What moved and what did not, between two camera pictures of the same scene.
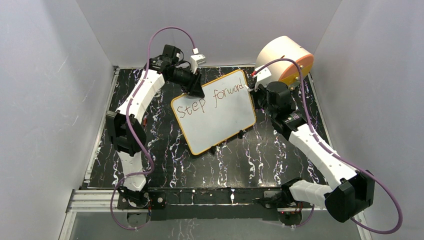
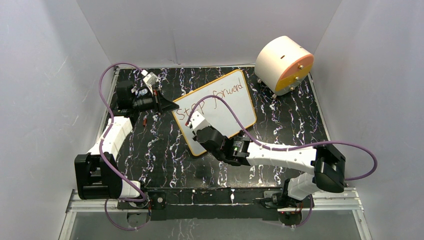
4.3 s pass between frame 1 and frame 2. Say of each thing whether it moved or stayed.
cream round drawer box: stayed
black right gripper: moved
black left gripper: moved
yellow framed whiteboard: stayed
